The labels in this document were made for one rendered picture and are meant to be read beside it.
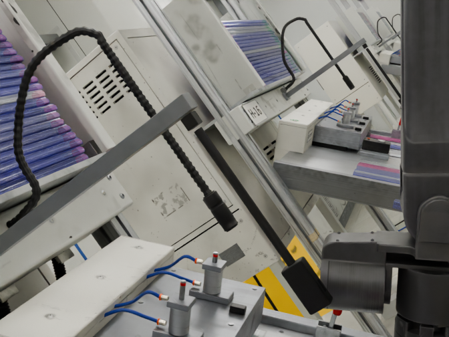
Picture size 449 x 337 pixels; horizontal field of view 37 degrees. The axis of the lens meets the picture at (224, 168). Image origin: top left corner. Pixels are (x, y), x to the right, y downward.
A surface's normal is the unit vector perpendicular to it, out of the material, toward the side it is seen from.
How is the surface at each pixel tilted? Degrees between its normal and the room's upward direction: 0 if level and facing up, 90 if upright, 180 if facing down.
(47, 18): 90
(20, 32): 90
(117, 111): 90
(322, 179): 90
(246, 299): 43
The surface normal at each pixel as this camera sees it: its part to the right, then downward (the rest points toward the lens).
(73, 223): 0.77, -0.53
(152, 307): 0.11, -0.96
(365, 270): -0.16, -0.46
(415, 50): -0.26, 0.15
